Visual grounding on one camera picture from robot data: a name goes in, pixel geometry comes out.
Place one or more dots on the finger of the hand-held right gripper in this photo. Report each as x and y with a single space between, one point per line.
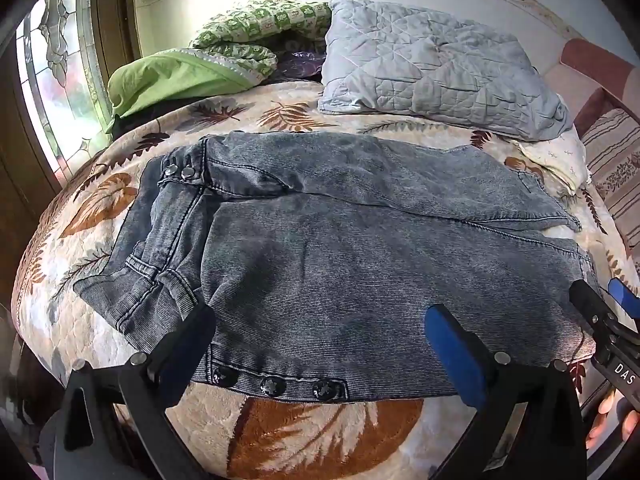
590 305
625 297

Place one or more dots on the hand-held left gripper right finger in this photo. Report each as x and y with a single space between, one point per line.
457 355

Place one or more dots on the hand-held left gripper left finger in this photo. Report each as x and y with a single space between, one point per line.
187 360

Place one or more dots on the grey denim pants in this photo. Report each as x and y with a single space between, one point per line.
325 260

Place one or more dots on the person's right hand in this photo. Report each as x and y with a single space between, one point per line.
602 422

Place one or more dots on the striped red cushion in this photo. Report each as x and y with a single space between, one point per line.
617 170

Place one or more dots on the white pillow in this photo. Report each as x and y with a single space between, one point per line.
557 157

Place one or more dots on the leaf printed blanket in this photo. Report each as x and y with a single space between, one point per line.
100 200

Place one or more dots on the pink sofa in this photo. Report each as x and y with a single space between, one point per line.
585 62

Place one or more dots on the black cloth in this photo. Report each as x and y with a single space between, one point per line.
132 119

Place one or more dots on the green patterned quilt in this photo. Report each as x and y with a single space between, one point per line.
175 77

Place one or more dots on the grey quilted pillow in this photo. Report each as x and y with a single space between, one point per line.
430 65

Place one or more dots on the purple dark cloth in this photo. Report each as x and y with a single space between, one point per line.
300 66

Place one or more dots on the stained glass window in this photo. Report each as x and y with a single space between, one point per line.
55 60

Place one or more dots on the wooden window frame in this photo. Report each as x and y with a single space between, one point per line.
22 160

